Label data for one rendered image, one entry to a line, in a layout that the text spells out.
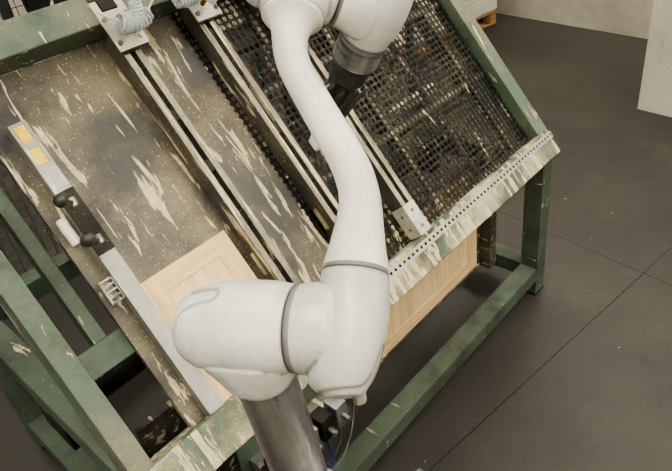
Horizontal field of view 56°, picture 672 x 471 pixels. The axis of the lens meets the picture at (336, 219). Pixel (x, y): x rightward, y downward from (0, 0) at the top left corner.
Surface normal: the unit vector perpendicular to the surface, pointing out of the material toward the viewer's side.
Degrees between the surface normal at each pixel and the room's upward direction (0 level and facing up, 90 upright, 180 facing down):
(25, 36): 51
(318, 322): 38
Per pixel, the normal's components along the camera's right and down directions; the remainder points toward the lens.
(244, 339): -0.27, 0.08
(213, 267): 0.50, -0.29
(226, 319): -0.29, -0.30
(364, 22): -0.07, 0.80
